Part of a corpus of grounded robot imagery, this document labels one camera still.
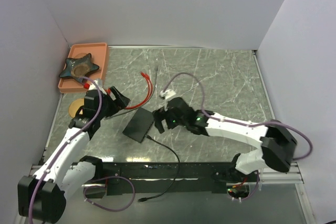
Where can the small wooden bowl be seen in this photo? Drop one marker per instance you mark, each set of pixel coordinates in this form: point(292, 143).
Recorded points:
point(75, 106)

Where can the dark star-shaped dish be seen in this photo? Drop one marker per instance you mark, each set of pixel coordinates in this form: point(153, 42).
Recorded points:
point(77, 68)

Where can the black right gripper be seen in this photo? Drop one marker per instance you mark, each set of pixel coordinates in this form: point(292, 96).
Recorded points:
point(160, 115)

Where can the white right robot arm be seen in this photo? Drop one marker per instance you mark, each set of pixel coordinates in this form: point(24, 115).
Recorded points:
point(274, 145)

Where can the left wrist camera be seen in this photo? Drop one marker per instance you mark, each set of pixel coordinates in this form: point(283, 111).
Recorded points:
point(96, 84)

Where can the pink plastic tray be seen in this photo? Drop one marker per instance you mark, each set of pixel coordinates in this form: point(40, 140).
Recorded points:
point(100, 57)

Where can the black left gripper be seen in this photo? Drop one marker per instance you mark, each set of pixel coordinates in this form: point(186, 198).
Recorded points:
point(118, 104)

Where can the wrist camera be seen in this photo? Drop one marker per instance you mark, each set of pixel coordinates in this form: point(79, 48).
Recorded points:
point(166, 96)
point(96, 84)

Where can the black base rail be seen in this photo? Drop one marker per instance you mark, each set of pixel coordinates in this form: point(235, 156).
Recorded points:
point(160, 178)

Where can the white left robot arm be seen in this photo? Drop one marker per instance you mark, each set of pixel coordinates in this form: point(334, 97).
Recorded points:
point(43, 196)

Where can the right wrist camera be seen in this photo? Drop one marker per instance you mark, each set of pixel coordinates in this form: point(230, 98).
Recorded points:
point(166, 96)

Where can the black network switch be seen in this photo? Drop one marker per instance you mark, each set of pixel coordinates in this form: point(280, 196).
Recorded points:
point(139, 125)

